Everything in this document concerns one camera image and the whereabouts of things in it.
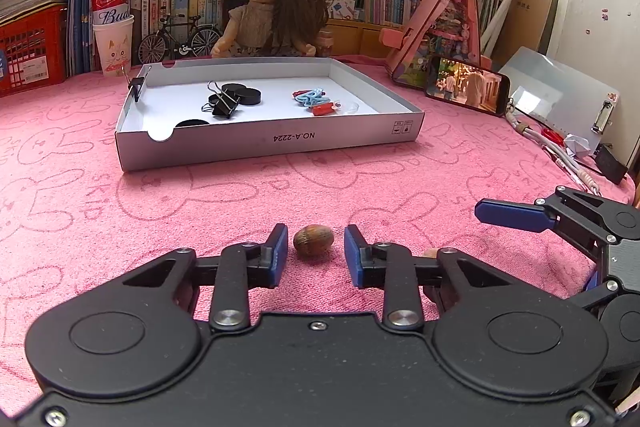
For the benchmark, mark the wooden drawer box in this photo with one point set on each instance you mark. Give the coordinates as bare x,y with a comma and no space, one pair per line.
360,39

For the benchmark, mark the small black binder clip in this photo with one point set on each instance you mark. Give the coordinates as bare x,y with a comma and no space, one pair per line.
136,84

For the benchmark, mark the black smartphone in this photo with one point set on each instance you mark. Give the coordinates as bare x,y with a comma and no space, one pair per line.
467,84

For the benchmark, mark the clear plastic clipboard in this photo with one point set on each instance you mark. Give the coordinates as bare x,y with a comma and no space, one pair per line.
555,92

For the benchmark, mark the small red object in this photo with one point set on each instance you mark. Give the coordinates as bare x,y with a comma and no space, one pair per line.
552,137

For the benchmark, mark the large black binder clip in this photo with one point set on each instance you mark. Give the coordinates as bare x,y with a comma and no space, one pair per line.
222,104

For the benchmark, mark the cat print paper cup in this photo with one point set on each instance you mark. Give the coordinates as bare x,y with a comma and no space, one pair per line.
114,47

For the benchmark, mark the small black box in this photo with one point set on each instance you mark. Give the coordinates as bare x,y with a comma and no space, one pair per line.
611,164

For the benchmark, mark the folded white paper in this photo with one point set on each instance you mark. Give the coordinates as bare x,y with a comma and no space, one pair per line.
579,146

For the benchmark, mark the shallow white cardboard box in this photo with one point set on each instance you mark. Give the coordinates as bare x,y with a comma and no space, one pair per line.
270,139

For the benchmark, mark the black round disc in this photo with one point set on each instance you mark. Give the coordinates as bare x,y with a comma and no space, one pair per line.
191,123
231,88
250,96

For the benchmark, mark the black miniature bicycle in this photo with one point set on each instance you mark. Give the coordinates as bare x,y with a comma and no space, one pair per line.
175,42

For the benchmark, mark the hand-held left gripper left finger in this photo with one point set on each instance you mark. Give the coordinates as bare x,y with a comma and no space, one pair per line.
278,253

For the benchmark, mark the curly brown haired doll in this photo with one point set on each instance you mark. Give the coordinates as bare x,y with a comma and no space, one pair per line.
272,7

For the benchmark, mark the brown nut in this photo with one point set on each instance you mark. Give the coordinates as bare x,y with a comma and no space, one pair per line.
313,240

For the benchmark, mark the red plastic crate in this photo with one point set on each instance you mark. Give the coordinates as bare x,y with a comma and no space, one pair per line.
30,52

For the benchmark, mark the pink bunny print tablecloth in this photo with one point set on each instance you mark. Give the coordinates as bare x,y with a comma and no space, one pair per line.
250,202

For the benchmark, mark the pink triangular toy house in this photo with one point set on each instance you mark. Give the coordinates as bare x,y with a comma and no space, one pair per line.
450,22

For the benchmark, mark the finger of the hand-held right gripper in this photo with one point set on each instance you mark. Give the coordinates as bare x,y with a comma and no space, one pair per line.
597,297
515,216

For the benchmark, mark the small pink jar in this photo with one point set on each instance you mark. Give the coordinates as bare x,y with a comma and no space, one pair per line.
326,44

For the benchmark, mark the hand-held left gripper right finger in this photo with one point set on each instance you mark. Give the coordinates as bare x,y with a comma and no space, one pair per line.
352,257

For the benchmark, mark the light blue plastic clip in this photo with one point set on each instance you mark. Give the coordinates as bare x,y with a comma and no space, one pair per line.
311,98

